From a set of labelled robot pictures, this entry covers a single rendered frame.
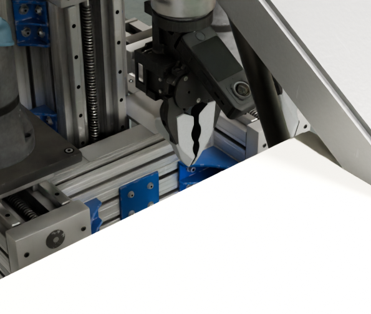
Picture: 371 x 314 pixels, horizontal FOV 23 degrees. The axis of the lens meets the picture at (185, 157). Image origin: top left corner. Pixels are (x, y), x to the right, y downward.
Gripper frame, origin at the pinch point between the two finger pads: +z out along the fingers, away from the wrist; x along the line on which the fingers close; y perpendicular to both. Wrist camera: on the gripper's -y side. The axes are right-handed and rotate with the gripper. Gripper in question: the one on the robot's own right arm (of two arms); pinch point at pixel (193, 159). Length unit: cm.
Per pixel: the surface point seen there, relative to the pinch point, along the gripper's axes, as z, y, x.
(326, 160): -33, -43, 25
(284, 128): -29.2, -33.9, 20.0
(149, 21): 122, 238, -174
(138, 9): 122, 252, -178
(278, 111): -30.4, -33.4, 20.1
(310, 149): -33, -41, 25
